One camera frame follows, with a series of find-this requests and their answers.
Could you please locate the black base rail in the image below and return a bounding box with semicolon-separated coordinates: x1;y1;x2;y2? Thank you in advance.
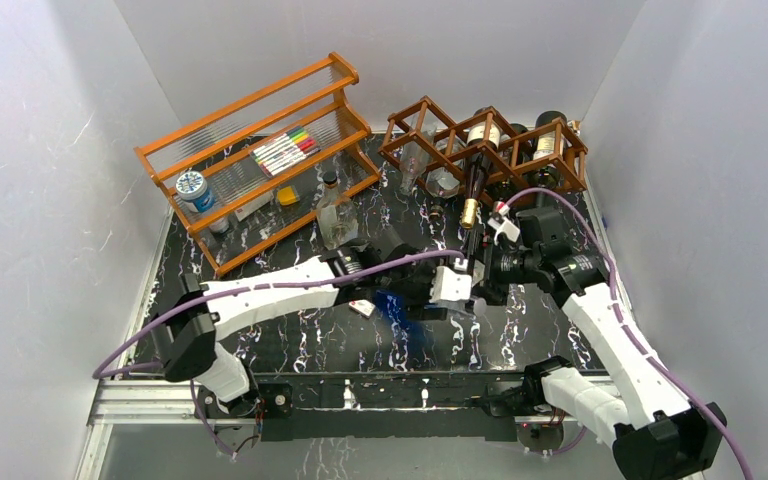
196;371;574;446

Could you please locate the clear glass bottle white label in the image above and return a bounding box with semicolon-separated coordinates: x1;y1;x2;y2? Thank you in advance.
316;170;359;250

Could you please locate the brown wooden wine rack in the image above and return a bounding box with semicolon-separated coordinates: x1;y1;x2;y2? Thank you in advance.
379;96;588;192

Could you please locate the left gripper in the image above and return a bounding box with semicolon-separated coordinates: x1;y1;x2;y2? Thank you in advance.
379;258;455;321

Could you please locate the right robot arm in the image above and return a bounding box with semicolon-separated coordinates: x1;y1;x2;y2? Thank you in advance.
479;202;726;479

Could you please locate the pack of coloured markers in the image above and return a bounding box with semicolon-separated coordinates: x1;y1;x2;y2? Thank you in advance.
253;126;320;178

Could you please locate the blue square bottle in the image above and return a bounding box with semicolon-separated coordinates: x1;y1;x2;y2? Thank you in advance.
374;291;448;345

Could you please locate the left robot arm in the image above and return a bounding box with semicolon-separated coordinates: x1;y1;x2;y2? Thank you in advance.
151;239;472;416

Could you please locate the small white card box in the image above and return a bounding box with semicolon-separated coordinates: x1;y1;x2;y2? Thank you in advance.
349;300;376;318

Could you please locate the white small box on shelf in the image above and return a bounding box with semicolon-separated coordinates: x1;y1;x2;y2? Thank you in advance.
234;191;274;221

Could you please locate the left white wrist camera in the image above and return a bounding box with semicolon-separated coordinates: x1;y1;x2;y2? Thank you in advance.
429;259;474;314

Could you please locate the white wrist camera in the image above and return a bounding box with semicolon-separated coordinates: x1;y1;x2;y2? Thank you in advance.
429;259;474;314
487;201;520;245

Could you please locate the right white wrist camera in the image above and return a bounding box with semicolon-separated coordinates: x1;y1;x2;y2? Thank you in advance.
487;201;520;245

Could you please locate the clear bottle black cap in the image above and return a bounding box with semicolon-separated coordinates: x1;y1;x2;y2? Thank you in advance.
425;167;460;224

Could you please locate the yellow sponge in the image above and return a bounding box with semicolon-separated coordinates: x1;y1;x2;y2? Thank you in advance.
275;186;300;207

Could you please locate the dark bottle gold cap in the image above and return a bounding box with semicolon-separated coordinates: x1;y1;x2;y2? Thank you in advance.
459;118;501;229

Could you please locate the blue white jar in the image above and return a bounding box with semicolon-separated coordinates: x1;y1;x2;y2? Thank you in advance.
175;170;216;213

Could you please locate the orange wooden shelf rack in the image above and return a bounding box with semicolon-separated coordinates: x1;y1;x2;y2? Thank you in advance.
135;52;380;277

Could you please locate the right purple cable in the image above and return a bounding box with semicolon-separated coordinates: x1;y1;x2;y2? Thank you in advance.
503;187;756;480

